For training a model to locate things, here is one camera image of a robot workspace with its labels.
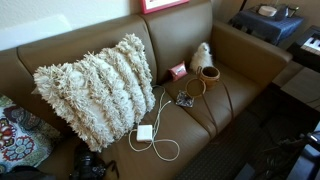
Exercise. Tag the brown leather sofa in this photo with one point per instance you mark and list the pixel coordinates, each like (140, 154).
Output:
(186, 33)

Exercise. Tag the pink wipes pack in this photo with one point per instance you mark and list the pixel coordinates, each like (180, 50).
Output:
(178, 71)

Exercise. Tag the white power adapter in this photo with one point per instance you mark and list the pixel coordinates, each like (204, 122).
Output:
(144, 133)

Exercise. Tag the white round object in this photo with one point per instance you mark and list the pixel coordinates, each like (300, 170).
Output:
(267, 11)

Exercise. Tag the grey wooden bench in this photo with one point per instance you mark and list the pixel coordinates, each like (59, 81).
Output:
(300, 86)

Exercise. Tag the blue cloth covered table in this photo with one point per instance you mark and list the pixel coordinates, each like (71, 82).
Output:
(266, 28)

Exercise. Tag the red framed picture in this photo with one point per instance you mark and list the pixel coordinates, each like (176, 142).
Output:
(160, 5)

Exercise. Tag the white fluffy pom pom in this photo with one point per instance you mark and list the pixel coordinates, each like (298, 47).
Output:
(201, 56)

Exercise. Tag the shaggy cream pillow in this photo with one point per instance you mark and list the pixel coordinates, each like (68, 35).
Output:
(96, 93)

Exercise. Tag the black equipment base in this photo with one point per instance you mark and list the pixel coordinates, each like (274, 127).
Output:
(303, 163)

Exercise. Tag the black piano keyboard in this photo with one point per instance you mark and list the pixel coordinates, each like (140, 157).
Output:
(305, 50)

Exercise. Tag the brown woven round bag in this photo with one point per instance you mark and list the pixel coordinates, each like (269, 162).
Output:
(210, 80)

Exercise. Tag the black object on cloth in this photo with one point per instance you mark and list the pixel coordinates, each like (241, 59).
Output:
(283, 13)

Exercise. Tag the floral patterned pillow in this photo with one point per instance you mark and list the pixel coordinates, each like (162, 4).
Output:
(23, 140)

